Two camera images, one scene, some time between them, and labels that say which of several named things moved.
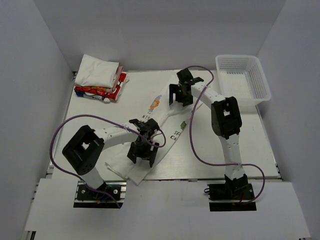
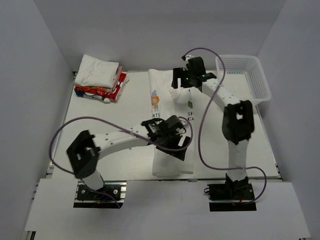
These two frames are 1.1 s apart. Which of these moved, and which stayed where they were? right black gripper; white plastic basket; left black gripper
Moved: left black gripper; right black gripper
Stayed: white plastic basket
